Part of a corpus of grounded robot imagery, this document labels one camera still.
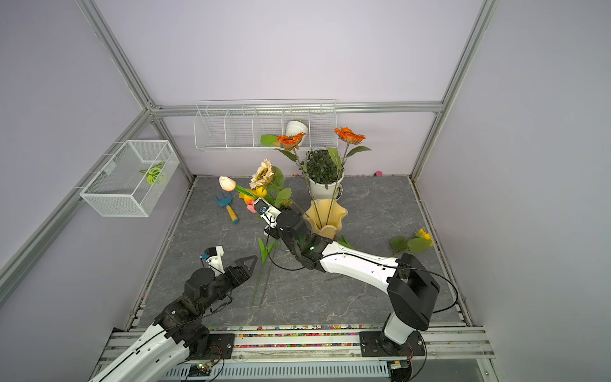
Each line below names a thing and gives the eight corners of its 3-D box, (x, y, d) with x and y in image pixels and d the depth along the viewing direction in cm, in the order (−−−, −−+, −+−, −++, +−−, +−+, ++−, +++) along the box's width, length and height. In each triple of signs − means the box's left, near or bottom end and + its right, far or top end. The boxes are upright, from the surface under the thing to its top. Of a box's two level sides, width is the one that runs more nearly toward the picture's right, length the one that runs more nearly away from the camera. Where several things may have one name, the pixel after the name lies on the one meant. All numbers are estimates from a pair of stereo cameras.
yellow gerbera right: (394, 256, 95) (399, 249, 90) (388, 242, 100) (392, 234, 95) (428, 250, 97) (434, 242, 92) (420, 236, 101) (426, 228, 96)
